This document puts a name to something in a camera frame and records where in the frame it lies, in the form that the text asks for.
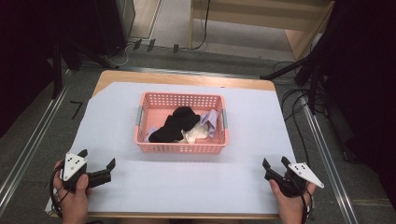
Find black curtain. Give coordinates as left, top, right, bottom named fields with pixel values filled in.
left=0, top=0, right=99, bottom=139
left=321, top=0, right=396, bottom=211

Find black tripod stand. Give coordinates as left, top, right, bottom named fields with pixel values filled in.
left=260, top=18, right=335, bottom=116

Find wooden table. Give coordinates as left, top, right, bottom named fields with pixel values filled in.
left=49, top=69, right=280, bottom=219

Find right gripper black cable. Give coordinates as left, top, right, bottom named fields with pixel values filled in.
left=284, top=175, right=315, bottom=224

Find black metal stand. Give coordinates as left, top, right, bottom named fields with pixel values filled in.
left=49, top=34, right=120, bottom=100

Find black sock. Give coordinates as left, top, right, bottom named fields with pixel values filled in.
left=148, top=105, right=202, bottom=144

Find person's right hand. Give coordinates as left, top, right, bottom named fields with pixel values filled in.
left=268, top=178, right=318, bottom=224

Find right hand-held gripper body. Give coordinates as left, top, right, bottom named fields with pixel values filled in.
left=263, top=161, right=325, bottom=199

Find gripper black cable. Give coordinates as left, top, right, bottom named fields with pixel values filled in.
left=49, top=172, right=71, bottom=218
left=284, top=175, right=315, bottom=224

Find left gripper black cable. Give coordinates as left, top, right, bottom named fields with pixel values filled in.
left=49, top=172, right=71, bottom=218

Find person's left hand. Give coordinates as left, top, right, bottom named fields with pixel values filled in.
left=52, top=160, right=93, bottom=224

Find black floor cables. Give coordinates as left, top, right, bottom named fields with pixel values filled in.
left=272, top=60, right=328, bottom=167

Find hanging black cable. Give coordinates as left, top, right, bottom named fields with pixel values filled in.
left=190, top=0, right=212, bottom=51

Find white sock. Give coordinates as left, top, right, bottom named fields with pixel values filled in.
left=177, top=120, right=210, bottom=145

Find metal floor rail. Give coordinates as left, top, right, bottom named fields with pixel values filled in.
left=300, top=97, right=360, bottom=224
left=78, top=63, right=297, bottom=82
left=0, top=69, right=73, bottom=217

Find white floor cable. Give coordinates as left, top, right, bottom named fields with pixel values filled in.
left=104, top=39, right=138, bottom=67

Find dark cabinet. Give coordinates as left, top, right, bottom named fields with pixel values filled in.
left=92, top=0, right=137, bottom=58

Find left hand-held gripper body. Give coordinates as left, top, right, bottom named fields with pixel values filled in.
left=62, top=151, right=112, bottom=191

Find light wooden shelf unit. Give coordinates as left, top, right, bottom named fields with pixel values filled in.
left=189, top=0, right=336, bottom=63

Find pink plastic basket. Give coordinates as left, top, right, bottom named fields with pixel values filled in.
left=134, top=91, right=230, bottom=155

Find pale blue table sheet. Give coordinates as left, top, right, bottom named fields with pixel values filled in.
left=44, top=80, right=297, bottom=216

